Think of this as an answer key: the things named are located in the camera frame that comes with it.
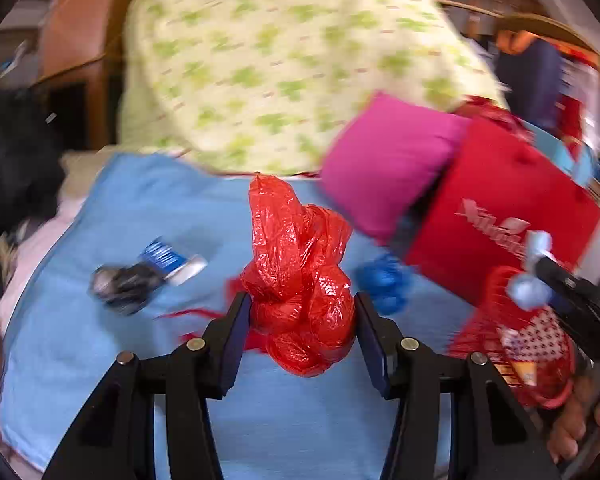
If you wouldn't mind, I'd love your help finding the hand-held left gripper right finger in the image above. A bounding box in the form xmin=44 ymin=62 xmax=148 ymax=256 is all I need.
xmin=354 ymin=291 xmax=563 ymax=480

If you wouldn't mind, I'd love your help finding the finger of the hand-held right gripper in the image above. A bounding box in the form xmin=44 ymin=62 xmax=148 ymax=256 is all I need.
xmin=534 ymin=256 xmax=588 ymax=311

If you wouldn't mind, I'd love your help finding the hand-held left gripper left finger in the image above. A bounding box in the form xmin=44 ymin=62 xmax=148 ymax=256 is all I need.
xmin=42 ymin=291 xmax=252 ymax=480

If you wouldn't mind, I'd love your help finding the light blue wrapper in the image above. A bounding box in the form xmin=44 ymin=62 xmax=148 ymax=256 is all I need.
xmin=507 ymin=231 xmax=553 ymax=311

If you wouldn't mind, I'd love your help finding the red plastic basket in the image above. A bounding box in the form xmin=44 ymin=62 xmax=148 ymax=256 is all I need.
xmin=447 ymin=265 xmax=578 ymax=408

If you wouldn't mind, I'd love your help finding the red plastic bag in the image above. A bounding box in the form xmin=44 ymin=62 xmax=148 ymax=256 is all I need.
xmin=241 ymin=172 xmax=357 ymax=377

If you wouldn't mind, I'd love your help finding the blue toothpaste box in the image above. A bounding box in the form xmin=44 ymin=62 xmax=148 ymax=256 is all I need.
xmin=139 ymin=237 xmax=208 ymax=287

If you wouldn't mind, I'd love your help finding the person's right hand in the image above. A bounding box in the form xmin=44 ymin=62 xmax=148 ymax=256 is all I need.
xmin=547 ymin=375 xmax=600 ymax=463

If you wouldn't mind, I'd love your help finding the blue crumpled plastic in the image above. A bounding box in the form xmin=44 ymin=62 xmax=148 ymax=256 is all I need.
xmin=355 ymin=252 xmax=415 ymax=316

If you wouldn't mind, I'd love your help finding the polka dot packet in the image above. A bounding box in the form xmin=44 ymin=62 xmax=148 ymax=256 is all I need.
xmin=500 ymin=310 xmax=573 ymax=386

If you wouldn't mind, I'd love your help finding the red shopping bag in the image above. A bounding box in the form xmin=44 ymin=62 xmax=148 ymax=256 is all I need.
xmin=405 ymin=105 xmax=600 ymax=306

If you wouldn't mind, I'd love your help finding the black crumpled wrapper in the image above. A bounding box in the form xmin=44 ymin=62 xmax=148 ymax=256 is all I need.
xmin=90 ymin=262 xmax=156 ymax=316

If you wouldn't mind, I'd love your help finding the blue blanket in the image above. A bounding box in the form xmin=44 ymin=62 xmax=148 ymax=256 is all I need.
xmin=0 ymin=152 xmax=481 ymax=480

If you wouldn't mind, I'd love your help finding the magenta pillow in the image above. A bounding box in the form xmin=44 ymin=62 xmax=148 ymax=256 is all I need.
xmin=320 ymin=92 xmax=473 ymax=243

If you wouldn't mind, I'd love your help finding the dark blue cloth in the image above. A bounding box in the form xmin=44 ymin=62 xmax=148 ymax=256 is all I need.
xmin=495 ymin=40 xmax=563 ymax=131

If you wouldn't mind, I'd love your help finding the pink sheet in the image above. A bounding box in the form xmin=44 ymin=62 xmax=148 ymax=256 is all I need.
xmin=0 ymin=195 xmax=96 ymax=321

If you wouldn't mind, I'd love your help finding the wooden bed headboard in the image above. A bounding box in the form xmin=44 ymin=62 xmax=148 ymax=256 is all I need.
xmin=420 ymin=0 xmax=600 ymax=71

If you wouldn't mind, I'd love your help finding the green clover quilt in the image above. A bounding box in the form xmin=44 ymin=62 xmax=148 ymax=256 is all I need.
xmin=117 ymin=0 xmax=506 ymax=176

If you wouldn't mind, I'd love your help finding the black clothes pile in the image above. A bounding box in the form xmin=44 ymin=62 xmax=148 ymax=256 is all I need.
xmin=0 ymin=87 xmax=66 ymax=236

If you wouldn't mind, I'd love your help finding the wooden cabinet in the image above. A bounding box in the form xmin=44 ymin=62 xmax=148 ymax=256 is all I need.
xmin=35 ymin=0 xmax=131 ymax=151

